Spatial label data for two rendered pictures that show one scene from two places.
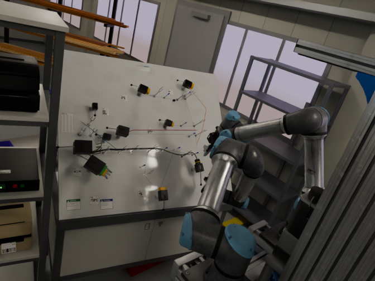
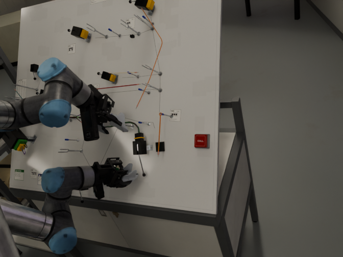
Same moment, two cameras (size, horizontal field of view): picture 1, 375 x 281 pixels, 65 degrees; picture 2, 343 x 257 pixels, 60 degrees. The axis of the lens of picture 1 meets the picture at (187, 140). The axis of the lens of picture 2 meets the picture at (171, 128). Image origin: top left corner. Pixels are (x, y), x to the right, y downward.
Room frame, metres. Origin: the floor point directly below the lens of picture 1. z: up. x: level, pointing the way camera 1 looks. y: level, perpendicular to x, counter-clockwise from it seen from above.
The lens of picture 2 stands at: (1.49, -1.08, 1.81)
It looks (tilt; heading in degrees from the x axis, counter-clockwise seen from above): 34 degrees down; 64
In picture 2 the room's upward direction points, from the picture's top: 18 degrees counter-clockwise
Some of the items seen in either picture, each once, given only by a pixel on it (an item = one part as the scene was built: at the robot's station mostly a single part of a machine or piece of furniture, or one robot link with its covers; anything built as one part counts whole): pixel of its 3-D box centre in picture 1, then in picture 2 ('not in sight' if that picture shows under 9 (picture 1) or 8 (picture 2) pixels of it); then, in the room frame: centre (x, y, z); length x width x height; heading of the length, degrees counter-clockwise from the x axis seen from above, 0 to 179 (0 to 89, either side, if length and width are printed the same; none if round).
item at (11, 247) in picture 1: (8, 247); not in sight; (1.10, 0.73, 0.73); 0.06 x 0.05 x 0.03; 126
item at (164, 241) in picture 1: (185, 232); (165, 234); (1.73, -0.16, 0.60); 0.55 x 0.03 x 0.39; 123
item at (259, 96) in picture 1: (267, 148); not in sight; (3.08, -0.87, 0.89); 0.93 x 0.39 x 1.78; 46
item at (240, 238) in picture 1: (234, 247); not in sight; (0.83, -0.26, 1.33); 0.13 x 0.12 x 0.14; 81
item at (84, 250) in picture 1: (109, 244); (78, 219); (1.43, 0.30, 0.60); 0.55 x 0.02 x 0.39; 123
